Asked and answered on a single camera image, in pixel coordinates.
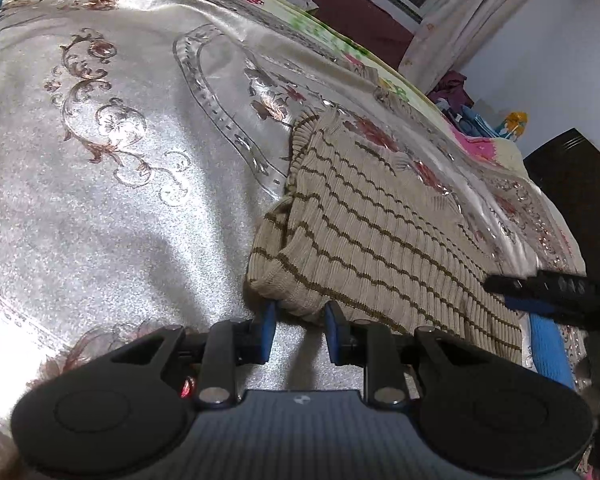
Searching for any pile of colourful clothes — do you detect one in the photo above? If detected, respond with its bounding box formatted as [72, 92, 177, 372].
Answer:
[427, 70, 528, 142]

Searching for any blue knit garment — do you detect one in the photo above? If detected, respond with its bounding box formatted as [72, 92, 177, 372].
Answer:
[529, 313, 576, 390]

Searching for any dark wooden furniture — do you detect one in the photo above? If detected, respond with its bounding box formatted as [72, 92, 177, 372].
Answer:
[524, 128, 600, 279]

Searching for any maroon headboard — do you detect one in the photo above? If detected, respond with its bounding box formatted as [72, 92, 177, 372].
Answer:
[313, 0, 413, 70]

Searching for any beige curtain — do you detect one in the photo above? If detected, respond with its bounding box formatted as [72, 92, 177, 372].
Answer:
[399, 0, 528, 93]

